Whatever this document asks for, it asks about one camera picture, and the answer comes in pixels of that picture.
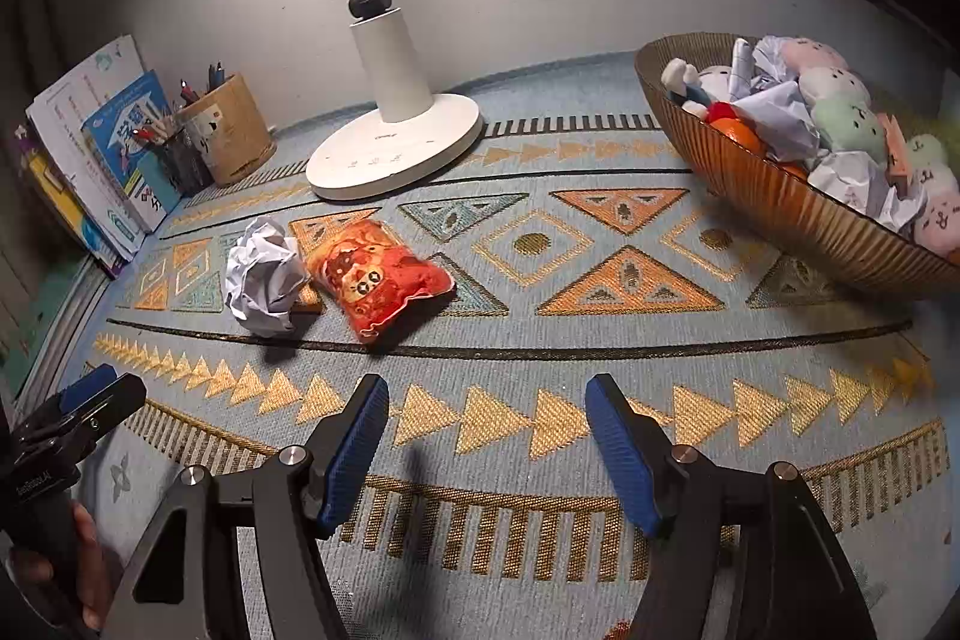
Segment grid paper ball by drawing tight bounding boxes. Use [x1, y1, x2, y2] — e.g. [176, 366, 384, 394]
[223, 218, 309, 336]

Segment tricolor dango plush skewer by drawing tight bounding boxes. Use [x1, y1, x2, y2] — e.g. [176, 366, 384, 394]
[907, 133, 960, 259]

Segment orange tangerine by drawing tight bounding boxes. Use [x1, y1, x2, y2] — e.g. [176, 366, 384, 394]
[778, 163, 807, 181]
[711, 117, 766, 158]

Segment large paper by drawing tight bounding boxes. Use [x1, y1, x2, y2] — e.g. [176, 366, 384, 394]
[807, 151, 926, 234]

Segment pink house shaped box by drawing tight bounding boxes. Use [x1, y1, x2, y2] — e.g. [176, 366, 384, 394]
[877, 112, 913, 198]

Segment small tricolor plush balls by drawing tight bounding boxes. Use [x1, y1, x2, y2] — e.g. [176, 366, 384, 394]
[779, 37, 887, 164]

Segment white cat plush toy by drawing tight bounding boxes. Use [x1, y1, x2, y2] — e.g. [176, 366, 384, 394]
[661, 58, 731, 120]

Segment person's left hand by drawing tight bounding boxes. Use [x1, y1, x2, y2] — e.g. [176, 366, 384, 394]
[8, 500, 112, 632]

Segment green flat book stack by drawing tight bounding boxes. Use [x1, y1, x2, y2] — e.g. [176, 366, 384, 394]
[2, 252, 112, 401]

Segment yellow purple book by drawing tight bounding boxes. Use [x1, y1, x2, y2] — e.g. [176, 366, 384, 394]
[14, 122, 125, 280]

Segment black mesh pen cup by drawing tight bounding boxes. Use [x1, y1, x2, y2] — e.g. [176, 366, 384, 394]
[151, 128, 213, 197]

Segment blue cover workbook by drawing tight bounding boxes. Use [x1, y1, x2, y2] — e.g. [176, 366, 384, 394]
[82, 71, 181, 234]

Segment patterned blue woven mat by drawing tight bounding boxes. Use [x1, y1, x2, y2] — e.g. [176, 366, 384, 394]
[75, 91, 958, 638]

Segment white paper workbook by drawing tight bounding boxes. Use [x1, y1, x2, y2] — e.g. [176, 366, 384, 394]
[26, 34, 145, 262]

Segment wooden pen holder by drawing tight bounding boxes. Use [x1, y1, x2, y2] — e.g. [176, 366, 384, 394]
[178, 73, 277, 187]

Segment red snack bag plush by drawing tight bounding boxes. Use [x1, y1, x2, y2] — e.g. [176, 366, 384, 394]
[302, 220, 455, 342]

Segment brown ribbed glass bowl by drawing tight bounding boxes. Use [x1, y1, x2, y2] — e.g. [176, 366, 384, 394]
[635, 32, 958, 301]

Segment white desk lamp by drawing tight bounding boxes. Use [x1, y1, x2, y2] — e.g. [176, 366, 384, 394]
[306, 0, 482, 202]

